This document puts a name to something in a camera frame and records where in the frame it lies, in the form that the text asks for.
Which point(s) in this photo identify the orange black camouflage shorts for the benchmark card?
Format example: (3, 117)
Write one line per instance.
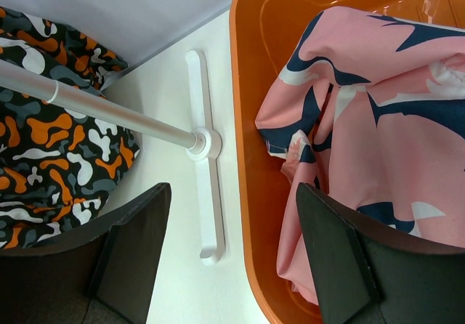
(58, 167)

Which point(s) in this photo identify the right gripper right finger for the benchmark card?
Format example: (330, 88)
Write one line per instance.
(367, 272)

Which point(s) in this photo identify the pink shark print shorts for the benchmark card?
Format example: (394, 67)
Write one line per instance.
(370, 109)

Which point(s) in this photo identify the orange plastic basket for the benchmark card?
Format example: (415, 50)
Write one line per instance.
(263, 35)

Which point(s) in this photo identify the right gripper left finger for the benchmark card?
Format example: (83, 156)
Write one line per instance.
(101, 272)

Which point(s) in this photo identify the metal clothes rack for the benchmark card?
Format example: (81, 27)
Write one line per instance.
(203, 145)

